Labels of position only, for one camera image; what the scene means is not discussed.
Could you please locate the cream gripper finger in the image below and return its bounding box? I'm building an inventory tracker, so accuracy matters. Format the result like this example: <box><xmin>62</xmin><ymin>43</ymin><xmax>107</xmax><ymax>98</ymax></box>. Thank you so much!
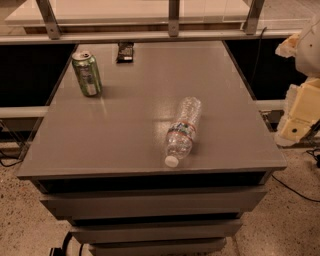
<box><xmin>275</xmin><ymin>33</ymin><xmax>300</xmax><ymax>58</ymax></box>
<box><xmin>275</xmin><ymin>78</ymin><xmax>320</xmax><ymax>147</ymax></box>

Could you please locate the clear plastic water bottle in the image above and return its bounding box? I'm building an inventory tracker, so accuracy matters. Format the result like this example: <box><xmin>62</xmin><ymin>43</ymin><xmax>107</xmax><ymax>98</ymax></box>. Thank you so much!
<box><xmin>165</xmin><ymin>97</ymin><xmax>202</xmax><ymax>168</ymax></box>

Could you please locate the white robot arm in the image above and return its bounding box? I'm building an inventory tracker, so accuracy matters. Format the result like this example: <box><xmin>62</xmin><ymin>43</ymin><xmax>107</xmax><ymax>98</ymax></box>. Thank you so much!
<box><xmin>274</xmin><ymin>14</ymin><xmax>320</xmax><ymax>147</ymax></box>

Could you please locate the dark rxbar chocolate wrapper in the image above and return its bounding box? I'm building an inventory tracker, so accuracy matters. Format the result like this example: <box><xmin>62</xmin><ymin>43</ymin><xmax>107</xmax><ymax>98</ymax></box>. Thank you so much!
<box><xmin>116</xmin><ymin>42</ymin><xmax>134</xmax><ymax>63</ymax></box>

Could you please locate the green soda can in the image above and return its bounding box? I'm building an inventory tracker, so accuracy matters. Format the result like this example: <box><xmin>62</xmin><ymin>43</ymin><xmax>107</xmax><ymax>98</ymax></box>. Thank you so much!
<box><xmin>72</xmin><ymin>51</ymin><xmax>102</xmax><ymax>97</ymax></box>

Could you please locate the grey drawer cabinet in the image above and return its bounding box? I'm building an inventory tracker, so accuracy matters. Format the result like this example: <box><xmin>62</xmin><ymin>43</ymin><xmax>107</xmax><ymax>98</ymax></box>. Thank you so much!
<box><xmin>18</xmin><ymin>41</ymin><xmax>286</xmax><ymax>256</ymax></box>

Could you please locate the black cable hanging behind table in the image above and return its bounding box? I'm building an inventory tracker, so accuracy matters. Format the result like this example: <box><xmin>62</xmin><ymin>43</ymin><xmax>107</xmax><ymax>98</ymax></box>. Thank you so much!
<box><xmin>250</xmin><ymin>26</ymin><xmax>268</xmax><ymax>86</ymax></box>

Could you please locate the black cable on right floor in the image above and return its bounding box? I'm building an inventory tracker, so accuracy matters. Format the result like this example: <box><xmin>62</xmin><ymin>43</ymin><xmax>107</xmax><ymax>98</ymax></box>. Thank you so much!
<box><xmin>271</xmin><ymin>147</ymin><xmax>320</xmax><ymax>203</ymax></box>

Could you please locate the black cable on floor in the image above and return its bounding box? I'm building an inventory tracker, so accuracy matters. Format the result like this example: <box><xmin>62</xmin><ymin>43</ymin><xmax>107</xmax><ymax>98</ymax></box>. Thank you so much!
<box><xmin>271</xmin><ymin>147</ymin><xmax>320</xmax><ymax>203</ymax></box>
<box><xmin>0</xmin><ymin>148</ymin><xmax>24</xmax><ymax>168</ymax></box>

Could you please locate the metal railing frame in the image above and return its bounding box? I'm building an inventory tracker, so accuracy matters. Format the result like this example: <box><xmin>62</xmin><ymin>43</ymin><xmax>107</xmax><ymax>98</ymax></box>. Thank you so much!
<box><xmin>0</xmin><ymin>0</ymin><xmax>320</xmax><ymax>46</ymax></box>

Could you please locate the black cable on left floor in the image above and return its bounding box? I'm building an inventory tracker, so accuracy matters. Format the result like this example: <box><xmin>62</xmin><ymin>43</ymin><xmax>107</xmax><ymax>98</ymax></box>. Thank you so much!
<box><xmin>0</xmin><ymin>148</ymin><xmax>24</xmax><ymax>168</ymax></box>

